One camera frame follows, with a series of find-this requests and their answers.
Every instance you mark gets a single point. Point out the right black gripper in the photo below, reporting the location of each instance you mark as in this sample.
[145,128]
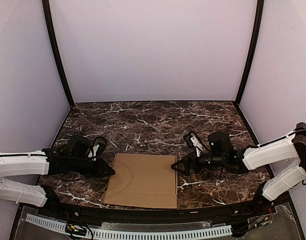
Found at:
[192,163]

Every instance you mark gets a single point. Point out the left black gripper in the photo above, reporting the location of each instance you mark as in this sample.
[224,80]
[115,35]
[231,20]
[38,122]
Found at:
[98,166]

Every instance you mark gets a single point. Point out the brown cardboard box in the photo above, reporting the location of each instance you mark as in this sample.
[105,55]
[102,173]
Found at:
[144,181]

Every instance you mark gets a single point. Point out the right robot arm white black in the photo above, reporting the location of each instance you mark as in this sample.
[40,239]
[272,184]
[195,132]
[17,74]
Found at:
[221,154]

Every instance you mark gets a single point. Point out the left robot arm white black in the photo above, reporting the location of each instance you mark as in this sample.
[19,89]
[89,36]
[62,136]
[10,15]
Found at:
[78,155]

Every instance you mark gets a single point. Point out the left small circuit board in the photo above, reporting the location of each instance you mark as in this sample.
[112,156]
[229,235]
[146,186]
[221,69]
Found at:
[75,230]

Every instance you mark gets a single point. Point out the small circuit board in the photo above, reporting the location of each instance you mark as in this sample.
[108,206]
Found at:
[260,222]
[75,230]

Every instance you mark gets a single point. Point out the right small circuit board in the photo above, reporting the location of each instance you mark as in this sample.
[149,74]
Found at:
[260,222]

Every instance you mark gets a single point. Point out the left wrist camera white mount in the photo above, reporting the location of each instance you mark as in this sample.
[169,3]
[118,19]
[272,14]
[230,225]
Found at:
[99,144]

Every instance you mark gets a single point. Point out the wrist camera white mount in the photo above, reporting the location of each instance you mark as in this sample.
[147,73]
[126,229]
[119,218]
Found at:
[193,141]
[99,144]

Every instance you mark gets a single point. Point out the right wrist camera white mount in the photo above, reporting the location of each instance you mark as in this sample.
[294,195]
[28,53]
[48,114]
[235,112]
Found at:
[193,141]

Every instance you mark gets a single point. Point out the black front frame rail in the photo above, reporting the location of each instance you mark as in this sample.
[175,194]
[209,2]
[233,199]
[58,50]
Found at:
[233,213]

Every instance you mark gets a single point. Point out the white slotted cable duct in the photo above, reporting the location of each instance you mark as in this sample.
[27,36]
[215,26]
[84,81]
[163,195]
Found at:
[132,231]

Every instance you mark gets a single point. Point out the left black frame post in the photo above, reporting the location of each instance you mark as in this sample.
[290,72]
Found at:
[56,51]

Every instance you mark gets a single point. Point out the black frame post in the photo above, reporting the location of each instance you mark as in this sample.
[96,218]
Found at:
[251,51]
[56,51]

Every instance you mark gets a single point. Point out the right black frame post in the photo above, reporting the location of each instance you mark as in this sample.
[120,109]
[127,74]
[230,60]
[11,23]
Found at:
[251,51]

